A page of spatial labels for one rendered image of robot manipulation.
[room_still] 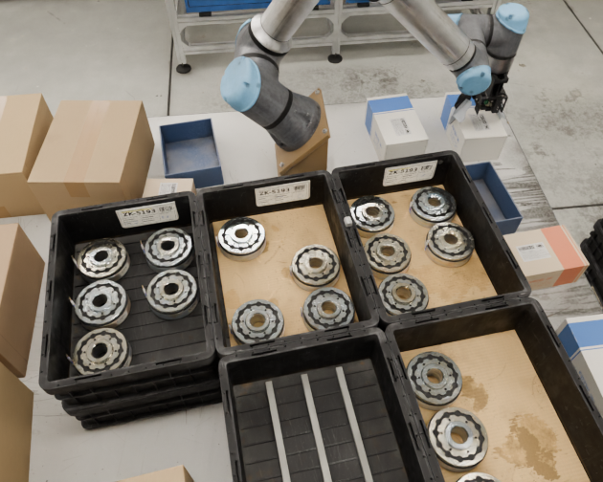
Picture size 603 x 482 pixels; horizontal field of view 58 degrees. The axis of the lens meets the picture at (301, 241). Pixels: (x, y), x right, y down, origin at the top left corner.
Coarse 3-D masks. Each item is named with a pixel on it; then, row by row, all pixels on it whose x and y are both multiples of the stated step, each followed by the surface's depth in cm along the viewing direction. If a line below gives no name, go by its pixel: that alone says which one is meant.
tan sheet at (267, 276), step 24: (264, 216) 126; (288, 216) 126; (312, 216) 126; (288, 240) 121; (312, 240) 121; (240, 264) 118; (264, 264) 118; (288, 264) 118; (240, 288) 114; (264, 288) 114; (288, 288) 114; (288, 312) 110
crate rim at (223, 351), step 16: (288, 176) 119; (304, 176) 119; (320, 176) 120; (208, 192) 117; (336, 192) 117; (336, 208) 114; (208, 240) 109; (352, 240) 109; (208, 256) 108; (352, 256) 107; (208, 272) 104; (208, 288) 102; (368, 288) 102; (368, 304) 100; (368, 320) 98; (288, 336) 96; (304, 336) 96; (320, 336) 96; (224, 352) 94; (240, 352) 94
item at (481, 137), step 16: (448, 96) 158; (448, 112) 158; (480, 112) 153; (448, 128) 159; (464, 128) 149; (480, 128) 149; (496, 128) 149; (464, 144) 149; (480, 144) 149; (496, 144) 150; (464, 160) 154; (480, 160) 154
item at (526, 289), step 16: (384, 160) 122; (400, 160) 122; (416, 160) 123; (336, 176) 119; (464, 176) 119; (480, 208) 114; (352, 224) 111; (496, 224) 111; (512, 256) 107; (368, 272) 104; (528, 288) 102; (464, 304) 100; (480, 304) 100; (384, 320) 98; (400, 320) 98
